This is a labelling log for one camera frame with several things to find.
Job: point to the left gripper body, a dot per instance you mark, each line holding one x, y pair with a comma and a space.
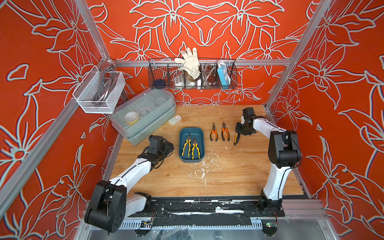
166, 149

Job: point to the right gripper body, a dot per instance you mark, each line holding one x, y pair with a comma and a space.
241, 128

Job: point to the yellow-orange large pliers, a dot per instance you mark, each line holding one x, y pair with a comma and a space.
237, 138

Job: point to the orange combination pliers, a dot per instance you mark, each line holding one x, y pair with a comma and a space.
225, 132

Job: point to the yellow combination pliers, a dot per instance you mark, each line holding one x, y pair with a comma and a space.
187, 146

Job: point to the blue plastic storage box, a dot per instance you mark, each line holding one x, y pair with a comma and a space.
195, 133

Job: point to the small orange needle-nose pliers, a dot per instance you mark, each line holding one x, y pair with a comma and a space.
214, 134

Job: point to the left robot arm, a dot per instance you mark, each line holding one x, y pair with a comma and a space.
109, 204

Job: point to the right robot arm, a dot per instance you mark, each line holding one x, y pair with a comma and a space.
284, 154

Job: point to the small white cardboard box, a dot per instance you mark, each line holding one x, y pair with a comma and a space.
175, 119

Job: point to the translucent lidded storage container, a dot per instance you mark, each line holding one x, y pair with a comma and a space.
140, 116

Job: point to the light blue bottle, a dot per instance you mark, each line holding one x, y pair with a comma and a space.
223, 74

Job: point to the dark blue round object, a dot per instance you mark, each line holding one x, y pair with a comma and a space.
159, 83

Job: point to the white power strip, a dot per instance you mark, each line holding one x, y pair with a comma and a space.
179, 80

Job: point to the white work glove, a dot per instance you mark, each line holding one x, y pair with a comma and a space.
190, 63

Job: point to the black wire wall basket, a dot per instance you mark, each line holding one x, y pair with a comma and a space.
206, 74

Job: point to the white wire mesh basket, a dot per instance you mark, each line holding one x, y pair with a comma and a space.
100, 92

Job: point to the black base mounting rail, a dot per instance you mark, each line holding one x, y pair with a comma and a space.
208, 211

